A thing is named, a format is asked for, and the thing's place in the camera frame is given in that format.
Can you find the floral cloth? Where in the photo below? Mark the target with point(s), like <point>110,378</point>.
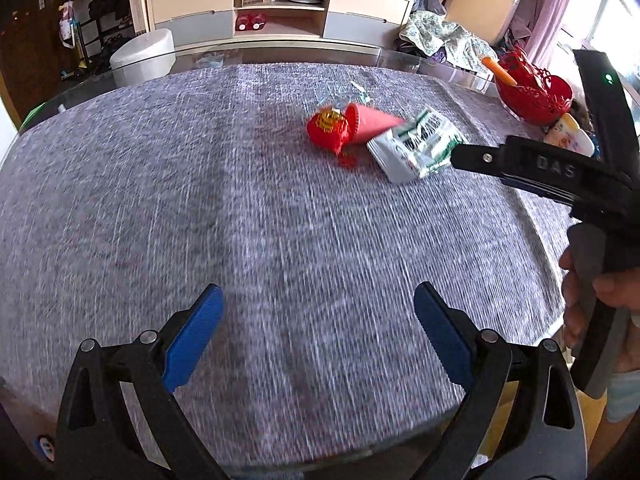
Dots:
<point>440,35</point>

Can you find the white round stool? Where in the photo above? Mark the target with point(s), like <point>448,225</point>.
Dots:
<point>142,55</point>

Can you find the window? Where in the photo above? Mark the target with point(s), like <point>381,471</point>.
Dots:
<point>620,10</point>

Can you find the pink curtain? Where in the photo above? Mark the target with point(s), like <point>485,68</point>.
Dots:
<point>550,5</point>

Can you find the person's right hand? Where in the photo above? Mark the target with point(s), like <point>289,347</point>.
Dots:
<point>620,290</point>

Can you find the red tasselled pouch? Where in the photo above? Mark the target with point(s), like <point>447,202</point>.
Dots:
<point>327,130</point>

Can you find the white green foil packet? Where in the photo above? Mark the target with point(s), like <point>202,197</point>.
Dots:
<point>415,145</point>

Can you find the grey woven table mat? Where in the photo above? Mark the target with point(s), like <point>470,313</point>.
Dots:
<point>250,210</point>

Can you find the cream grey TV cabinet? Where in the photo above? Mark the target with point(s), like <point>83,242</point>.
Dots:
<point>280,15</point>

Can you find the clear crinkled wrapper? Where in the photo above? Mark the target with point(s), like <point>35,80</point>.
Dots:
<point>345,95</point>

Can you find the red paper cone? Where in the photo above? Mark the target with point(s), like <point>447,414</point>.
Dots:
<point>375,120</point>

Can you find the orange carrot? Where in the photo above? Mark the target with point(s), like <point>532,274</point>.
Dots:
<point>497,71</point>

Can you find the red lattice basket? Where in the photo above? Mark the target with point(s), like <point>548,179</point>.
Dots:
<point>535,95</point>

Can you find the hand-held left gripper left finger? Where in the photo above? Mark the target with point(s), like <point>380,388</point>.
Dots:
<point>197,340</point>

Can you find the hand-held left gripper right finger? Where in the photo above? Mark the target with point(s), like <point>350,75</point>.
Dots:
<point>442,337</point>

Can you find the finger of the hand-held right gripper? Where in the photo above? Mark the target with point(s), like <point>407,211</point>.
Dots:
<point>525,162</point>
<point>540,187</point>

